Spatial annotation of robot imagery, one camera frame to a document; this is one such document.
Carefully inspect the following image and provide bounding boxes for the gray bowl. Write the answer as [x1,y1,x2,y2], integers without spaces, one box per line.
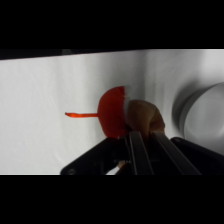
[171,82,224,148]

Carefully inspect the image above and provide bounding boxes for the black curtain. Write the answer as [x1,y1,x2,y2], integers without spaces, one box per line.
[0,49,149,61]

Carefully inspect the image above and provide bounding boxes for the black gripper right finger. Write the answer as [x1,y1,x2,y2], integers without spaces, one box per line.
[152,131,224,175]

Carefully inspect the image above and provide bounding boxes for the tan plush potato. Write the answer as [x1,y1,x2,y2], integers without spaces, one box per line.
[126,99,166,138]

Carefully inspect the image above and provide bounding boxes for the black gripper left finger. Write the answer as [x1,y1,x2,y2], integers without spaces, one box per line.
[60,130,155,175]

